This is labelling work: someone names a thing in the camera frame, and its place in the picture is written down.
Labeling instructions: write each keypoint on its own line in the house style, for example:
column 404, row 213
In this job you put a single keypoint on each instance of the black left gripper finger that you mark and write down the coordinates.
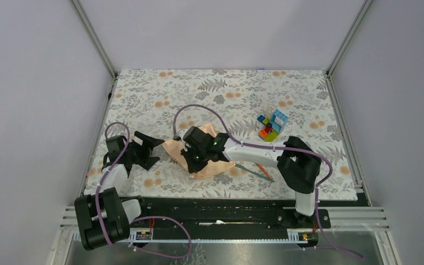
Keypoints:
column 148, row 141
column 146, row 162

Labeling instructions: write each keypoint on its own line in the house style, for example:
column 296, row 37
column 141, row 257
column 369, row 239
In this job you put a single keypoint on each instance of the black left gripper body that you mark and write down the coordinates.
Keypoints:
column 136, row 151

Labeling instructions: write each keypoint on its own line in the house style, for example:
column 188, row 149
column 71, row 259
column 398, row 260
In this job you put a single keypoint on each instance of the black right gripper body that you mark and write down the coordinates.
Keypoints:
column 196, row 157

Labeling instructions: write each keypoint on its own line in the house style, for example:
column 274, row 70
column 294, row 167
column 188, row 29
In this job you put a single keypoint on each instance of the peach satin napkin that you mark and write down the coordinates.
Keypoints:
column 173, row 148

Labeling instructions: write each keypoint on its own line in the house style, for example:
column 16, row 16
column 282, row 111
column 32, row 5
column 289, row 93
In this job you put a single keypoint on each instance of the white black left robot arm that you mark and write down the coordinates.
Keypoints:
column 102, row 216

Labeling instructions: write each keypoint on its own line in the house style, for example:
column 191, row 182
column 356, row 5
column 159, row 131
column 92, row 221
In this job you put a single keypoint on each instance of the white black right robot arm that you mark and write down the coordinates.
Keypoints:
column 297, row 163

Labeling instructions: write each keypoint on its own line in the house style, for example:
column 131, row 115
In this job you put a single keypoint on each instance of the orange plastic fork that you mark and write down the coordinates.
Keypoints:
column 263, row 170

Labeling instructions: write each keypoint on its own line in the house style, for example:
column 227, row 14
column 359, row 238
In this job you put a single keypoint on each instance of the floral patterned table mat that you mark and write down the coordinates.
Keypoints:
column 154, row 102

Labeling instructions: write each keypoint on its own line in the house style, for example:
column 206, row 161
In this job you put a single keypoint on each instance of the colourful toy brick pile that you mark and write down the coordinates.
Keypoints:
column 274, row 122

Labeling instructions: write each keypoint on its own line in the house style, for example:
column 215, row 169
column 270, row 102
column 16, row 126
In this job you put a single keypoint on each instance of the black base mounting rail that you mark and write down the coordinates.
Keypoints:
column 221, row 219

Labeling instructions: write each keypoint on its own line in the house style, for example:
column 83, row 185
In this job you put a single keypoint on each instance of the left aluminium frame post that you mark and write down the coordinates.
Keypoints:
column 93, row 37

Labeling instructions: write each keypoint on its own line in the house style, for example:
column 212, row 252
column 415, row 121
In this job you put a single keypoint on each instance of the aluminium frame post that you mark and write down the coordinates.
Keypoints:
column 349, row 36
column 93, row 37

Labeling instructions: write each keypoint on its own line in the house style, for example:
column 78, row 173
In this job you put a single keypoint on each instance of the right aluminium frame post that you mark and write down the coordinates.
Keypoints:
column 349, row 36

